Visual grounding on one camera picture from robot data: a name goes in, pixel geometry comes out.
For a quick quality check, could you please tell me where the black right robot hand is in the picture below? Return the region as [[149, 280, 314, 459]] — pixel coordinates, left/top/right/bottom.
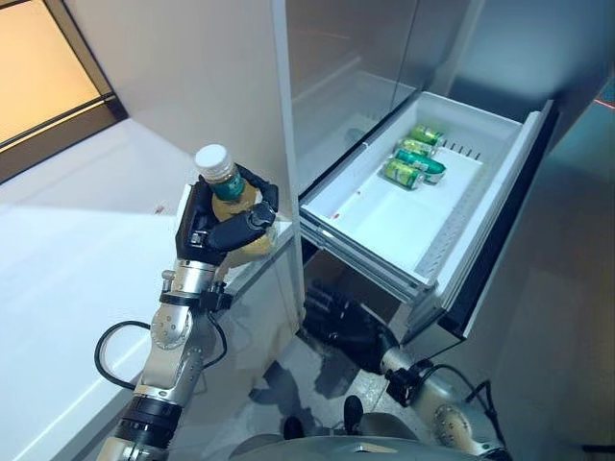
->
[[303, 283, 401, 376]]

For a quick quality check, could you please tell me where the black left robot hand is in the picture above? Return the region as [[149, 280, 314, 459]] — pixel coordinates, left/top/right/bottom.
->
[[173, 163, 281, 266]]

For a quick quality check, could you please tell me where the yellow drink bottle white cap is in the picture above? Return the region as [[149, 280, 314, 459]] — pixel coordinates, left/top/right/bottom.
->
[[194, 143, 280, 270]]

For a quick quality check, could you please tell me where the white fridge drawer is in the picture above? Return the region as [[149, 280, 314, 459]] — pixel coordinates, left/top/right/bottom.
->
[[298, 90, 561, 343]]

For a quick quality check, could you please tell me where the black right robot foot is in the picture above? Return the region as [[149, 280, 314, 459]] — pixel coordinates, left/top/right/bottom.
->
[[343, 396, 365, 436]]

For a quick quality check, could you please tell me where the grey robot body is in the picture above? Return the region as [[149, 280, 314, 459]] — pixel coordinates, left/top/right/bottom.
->
[[234, 412, 481, 461]]

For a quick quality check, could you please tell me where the white counter cabinet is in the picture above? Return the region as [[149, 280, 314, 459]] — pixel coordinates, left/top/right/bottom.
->
[[0, 117, 302, 461]]

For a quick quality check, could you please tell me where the white tall side panel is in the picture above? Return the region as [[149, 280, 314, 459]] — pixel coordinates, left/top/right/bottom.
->
[[64, 0, 305, 332]]

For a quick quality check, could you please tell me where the teal green drink can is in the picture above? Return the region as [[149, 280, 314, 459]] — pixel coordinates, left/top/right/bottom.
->
[[393, 148, 447, 184]]

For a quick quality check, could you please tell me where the silver refrigerator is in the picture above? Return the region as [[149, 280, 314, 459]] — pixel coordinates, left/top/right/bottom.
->
[[285, 0, 615, 337]]

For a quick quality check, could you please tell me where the orange lit window panel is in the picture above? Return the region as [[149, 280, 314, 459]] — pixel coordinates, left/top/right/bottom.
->
[[0, 0, 129, 184]]

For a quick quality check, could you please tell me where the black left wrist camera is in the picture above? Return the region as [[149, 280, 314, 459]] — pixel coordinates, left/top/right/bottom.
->
[[201, 282, 234, 311]]

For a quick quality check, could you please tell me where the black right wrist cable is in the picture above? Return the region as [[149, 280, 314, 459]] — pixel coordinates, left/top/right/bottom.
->
[[431, 362, 506, 448]]

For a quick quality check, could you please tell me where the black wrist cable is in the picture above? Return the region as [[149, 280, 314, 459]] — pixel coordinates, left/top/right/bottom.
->
[[431, 362, 506, 448], [94, 320, 228, 391]]

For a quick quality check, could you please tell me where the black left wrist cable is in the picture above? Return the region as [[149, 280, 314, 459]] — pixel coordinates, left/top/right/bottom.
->
[[94, 320, 228, 391]]

